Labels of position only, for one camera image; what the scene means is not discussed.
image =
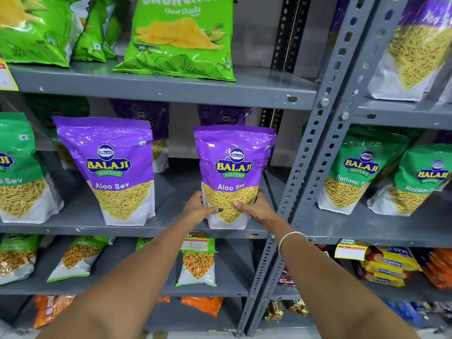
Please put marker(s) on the dark maroon snack packet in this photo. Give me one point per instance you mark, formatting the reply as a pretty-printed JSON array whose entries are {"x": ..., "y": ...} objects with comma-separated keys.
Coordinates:
[{"x": 285, "y": 278}]

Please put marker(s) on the gold wrapped candy pack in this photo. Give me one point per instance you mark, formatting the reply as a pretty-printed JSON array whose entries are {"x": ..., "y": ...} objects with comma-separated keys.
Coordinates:
[
  {"x": 274, "y": 310},
  {"x": 297, "y": 307}
]

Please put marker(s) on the person's left hand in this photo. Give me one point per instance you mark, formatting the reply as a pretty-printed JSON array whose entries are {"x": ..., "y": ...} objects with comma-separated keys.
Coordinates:
[{"x": 196, "y": 211}]

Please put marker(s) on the grey metal shelving rack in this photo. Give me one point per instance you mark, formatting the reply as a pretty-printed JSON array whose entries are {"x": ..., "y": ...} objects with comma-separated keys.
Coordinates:
[{"x": 388, "y": 229}]

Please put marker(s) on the person's left forearm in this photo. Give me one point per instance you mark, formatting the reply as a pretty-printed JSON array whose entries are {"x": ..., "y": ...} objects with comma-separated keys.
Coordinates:
[{"x": 116, "y": 296}]

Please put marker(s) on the orange snack packet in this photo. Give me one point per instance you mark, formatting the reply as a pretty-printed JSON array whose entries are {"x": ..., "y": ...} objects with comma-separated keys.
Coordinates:
[
  {"x": 53, "y": 310},
  {"x": 164, "y": 299},
  {"x": 201, "y": 305}
]

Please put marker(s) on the grey metal shelf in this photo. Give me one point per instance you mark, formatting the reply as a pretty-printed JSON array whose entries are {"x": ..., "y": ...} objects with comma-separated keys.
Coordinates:
[{"x": 176, "y": 88}]

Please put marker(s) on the silver bangle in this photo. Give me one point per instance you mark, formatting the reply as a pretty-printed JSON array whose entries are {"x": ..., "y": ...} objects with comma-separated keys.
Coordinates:
[{"x": 284, "y": 238}]

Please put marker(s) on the blue snack packets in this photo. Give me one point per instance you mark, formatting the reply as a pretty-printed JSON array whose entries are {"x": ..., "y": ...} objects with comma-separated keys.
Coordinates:
[{"x": 406, "y": 312}]

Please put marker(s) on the person's right hand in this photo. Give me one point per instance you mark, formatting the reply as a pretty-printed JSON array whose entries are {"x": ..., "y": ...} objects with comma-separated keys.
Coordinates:
[{"x": 263, "y": 213}]

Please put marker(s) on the person's right forearm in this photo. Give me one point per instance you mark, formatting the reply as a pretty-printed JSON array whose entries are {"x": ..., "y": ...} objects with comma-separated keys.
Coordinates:
[{"x": 335, "y": 300}]

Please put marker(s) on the yellow biscuit packet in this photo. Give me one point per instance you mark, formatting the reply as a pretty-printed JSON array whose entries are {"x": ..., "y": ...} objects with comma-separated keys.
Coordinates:
[
  {"x": 381, "y": 272},
  {"x": 378, "y": 281},
  {"x": 399, "y": 257}
]

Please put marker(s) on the orange snack bag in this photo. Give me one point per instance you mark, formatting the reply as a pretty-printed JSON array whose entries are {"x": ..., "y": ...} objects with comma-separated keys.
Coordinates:
[{"x": 439, "y": 268}]

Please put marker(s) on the small green nut packet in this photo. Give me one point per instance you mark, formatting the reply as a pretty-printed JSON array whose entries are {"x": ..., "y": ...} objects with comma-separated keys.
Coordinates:
[
  {"x": 77, "y": 257},
  {"x": 144, "y": 243},
  {"x": 17, "y": 257},
  {"x": 197, "y": 268}
]

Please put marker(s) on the yellow black price tag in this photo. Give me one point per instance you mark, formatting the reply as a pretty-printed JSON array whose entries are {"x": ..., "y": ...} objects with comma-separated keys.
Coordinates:
[
  {"x": 194, "y": 243},
  {"x": 351, "y": 252},
  {"x": 7, "y": 79}
]

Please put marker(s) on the row of light green chip bags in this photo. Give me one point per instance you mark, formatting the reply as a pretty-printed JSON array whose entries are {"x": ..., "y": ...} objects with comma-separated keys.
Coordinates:
[{"x": 176, "y": 31}]

